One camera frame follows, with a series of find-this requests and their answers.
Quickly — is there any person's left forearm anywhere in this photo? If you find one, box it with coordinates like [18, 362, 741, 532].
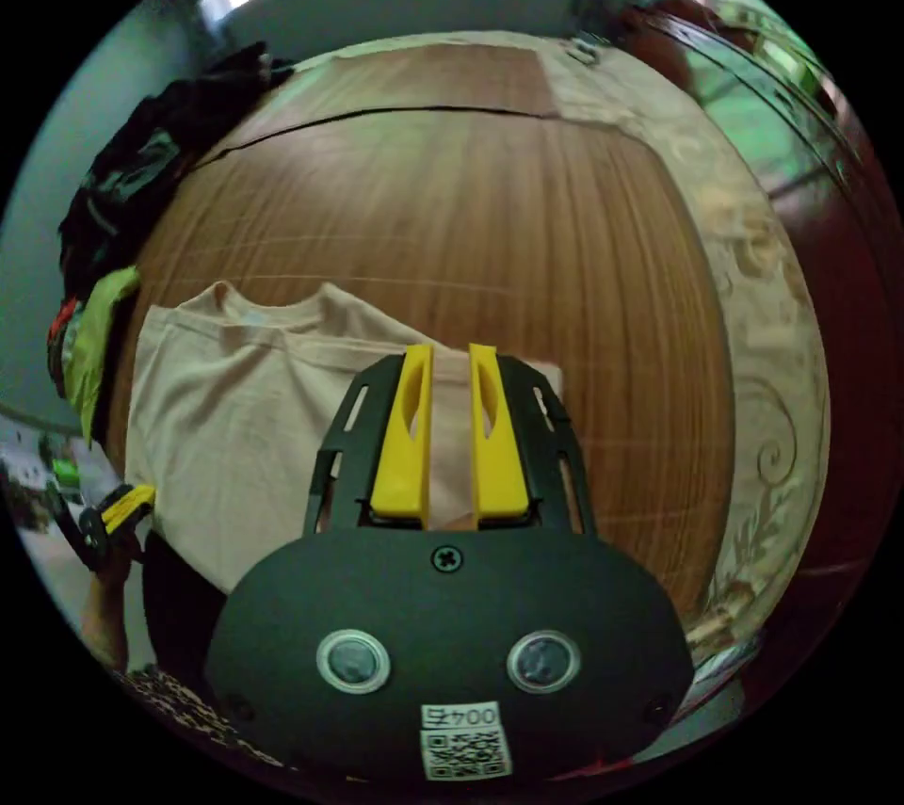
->
[79, 606, 131, 673]

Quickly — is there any pile of clothes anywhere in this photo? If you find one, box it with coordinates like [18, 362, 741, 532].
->
[45, 40, 295, 443]

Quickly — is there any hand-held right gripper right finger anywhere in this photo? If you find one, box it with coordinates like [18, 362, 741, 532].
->
[468, 344, 529, 530]

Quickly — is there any person's body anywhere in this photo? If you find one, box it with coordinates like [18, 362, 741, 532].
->
[111, 527, 301, 772]

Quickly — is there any person's left hand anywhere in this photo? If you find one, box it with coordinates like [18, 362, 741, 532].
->
[89, 536, 144, 616]

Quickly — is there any dark red wooden furniture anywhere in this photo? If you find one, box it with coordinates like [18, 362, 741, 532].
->
[618, 0, 895, 616]

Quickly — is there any beige t-shirt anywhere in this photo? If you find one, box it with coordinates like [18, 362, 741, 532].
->
[124, 281, 566, 596]

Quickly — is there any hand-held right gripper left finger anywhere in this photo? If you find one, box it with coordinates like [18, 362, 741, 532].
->
[369, 344, 433, 530]

